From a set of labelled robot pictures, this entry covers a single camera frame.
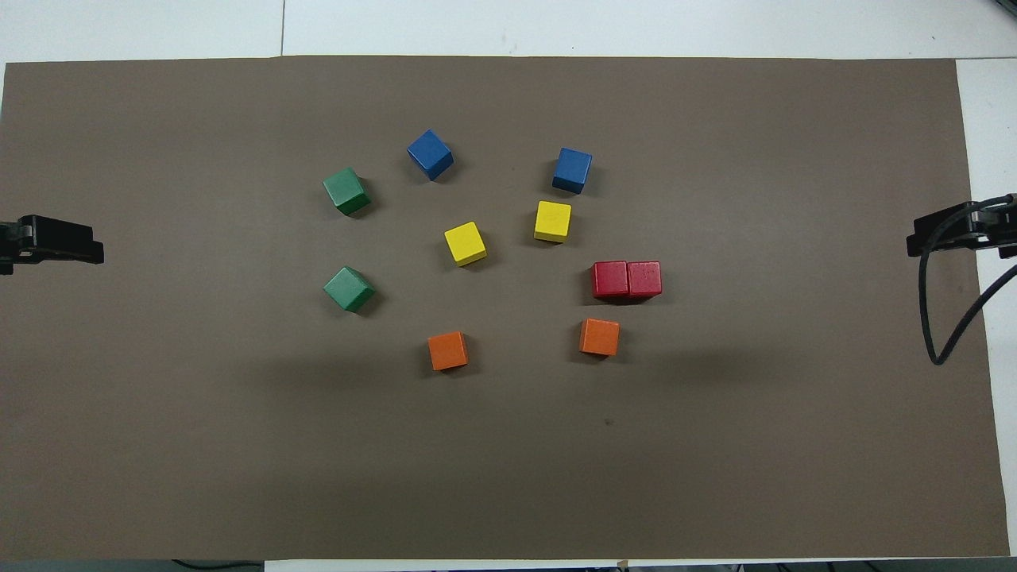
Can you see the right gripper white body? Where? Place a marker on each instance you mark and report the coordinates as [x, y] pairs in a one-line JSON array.
[[1003, 226]]

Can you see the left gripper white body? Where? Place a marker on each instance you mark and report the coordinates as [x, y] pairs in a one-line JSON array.
[[6, 246]]

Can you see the green wooden cube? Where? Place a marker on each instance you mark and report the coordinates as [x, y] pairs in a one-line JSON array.
[[346, 191], [348, 288]]

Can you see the red wooden cube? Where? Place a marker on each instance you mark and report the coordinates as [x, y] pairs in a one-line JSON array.
[[644, 279], [610, 280]]

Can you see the brown table mat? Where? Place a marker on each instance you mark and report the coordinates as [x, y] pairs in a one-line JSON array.
[[238, 437]]

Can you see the orange wooden cube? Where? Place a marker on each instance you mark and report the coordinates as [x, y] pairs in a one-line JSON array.
[[447, 350], [599, 337]]

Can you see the blue wooden cube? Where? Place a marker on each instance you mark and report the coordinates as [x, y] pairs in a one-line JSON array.
[[430, 153], [572, 169]]

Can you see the yellow wooden cube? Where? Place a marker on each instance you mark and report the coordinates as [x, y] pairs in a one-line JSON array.
[[553, 220], [465, 242]]

